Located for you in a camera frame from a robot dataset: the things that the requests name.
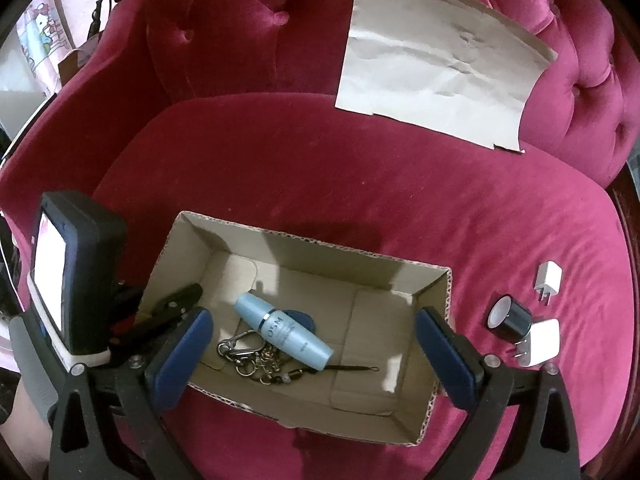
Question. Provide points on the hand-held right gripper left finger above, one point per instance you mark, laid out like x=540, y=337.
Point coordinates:
x=180, y=360

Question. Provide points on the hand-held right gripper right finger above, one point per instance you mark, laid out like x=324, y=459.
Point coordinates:
x=447, y=360

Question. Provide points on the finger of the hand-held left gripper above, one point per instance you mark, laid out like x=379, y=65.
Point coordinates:
x=155, y=329
x=182, y=294

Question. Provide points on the cardboard box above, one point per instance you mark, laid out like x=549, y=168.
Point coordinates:
x=380, y=325

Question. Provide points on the black round adapter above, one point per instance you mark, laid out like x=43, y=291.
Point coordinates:
x=515, y=320

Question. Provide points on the thin metal ear pick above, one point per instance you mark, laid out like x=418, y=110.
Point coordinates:
x=355, y=368

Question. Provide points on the large white charger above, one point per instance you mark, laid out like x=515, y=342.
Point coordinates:
x=542, y=342

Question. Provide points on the light blue bottle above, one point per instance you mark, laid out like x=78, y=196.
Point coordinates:
x=280, y=330

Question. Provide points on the blue key fob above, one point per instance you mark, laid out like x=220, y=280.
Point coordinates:
x=306, y=321

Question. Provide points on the small white charger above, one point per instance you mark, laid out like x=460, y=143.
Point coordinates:
x=549, y=280

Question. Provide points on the person's left forearm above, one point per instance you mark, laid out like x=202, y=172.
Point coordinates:
x=20, y=400

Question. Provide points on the red tufted velvet sofa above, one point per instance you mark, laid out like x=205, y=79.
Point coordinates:
x=350, y=210

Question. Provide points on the cartoon printed curtain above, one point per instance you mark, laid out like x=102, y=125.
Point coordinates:
x=45, y=40

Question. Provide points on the black power adapter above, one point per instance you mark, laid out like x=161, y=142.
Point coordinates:
x=97, y=12

